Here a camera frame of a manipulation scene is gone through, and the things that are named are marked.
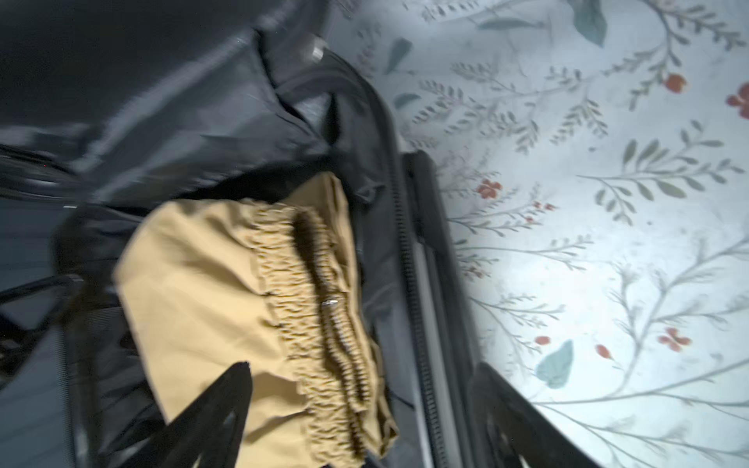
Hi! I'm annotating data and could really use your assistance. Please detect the tan shorts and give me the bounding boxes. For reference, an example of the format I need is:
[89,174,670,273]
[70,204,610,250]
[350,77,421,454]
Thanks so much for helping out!
[114,173,399,467]

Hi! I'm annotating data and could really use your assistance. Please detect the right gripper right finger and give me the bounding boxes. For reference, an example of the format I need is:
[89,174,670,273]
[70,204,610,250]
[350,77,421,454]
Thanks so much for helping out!
[469,363,597,468]

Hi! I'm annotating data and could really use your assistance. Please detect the black carry-on suitcase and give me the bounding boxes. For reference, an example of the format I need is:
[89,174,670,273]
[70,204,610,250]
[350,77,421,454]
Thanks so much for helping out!
[1,1,479,467]

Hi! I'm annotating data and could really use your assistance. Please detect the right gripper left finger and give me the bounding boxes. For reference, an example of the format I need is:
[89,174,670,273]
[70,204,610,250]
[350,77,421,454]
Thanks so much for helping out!
[123,362,254,468]

